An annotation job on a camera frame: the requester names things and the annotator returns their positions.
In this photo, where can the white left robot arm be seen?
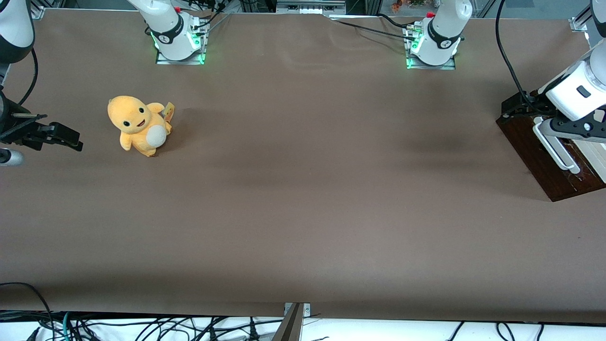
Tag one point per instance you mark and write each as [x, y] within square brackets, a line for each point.
[442, 28]

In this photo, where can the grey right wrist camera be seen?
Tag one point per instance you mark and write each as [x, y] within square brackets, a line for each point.
[10, 157]

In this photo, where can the aluminium profile corner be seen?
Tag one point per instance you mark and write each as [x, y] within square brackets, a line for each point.
[580, 23]
[38, 12]

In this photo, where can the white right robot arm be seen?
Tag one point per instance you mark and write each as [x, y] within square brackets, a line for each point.
[170, 28]

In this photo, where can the brown table cover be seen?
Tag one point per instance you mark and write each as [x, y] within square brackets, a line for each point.
[303, 189]

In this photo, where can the yellow plush toy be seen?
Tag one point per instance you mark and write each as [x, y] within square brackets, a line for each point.
[137, 123]

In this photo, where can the metal clamp bracket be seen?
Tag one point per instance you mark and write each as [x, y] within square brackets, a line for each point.
[307, 309]

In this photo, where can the dark wooden base board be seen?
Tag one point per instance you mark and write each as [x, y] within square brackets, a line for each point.
[535, 156]

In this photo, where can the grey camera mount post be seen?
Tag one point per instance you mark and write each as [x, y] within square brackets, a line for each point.
[289, 327]

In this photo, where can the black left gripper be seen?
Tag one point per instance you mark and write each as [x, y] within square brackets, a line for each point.
[524, 105]

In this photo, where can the aluminium frame rail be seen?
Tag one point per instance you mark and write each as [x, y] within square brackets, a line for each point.
[310, 7]

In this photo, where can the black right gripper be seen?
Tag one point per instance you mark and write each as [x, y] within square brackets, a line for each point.
[15, 130]

